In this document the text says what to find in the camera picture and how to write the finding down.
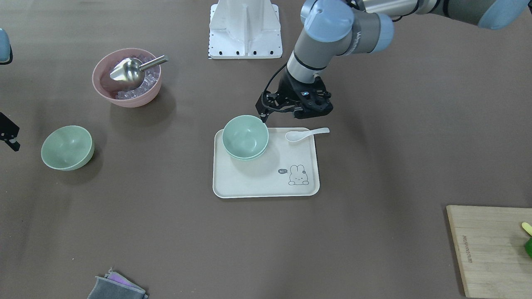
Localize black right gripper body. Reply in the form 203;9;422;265
0;113;20;140

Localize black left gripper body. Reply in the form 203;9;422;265
255;69;334;119

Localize green bowl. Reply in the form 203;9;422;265
224;146;267;161
41;125;95;172
222;115;269;148

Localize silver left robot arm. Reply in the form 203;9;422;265
255;0;531;123

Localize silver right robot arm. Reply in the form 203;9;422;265
0;28;20;152

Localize white ceramic spoon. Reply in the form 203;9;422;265
285;127;330;142

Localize green bowl on tray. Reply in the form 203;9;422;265
224;146;267;161

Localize beige rabbit tray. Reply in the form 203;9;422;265
212;127;320;199

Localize clear ice cubes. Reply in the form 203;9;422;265
109;56;158;100

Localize metal ice scoop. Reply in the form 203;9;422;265
109;55;169;86

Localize purple cloth under grey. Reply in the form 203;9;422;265
104;268;146;294

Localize grey folded cloth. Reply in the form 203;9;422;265
87;277;149;299

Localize wooden cutting board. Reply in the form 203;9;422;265
446;206;532;299

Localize yellow plastic knife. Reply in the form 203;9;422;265
521;222;532;236

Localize green lime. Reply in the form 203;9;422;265
524;237;532;258

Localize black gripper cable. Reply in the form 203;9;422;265
264;64;288;97

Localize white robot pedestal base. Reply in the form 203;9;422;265
208;0;283;59

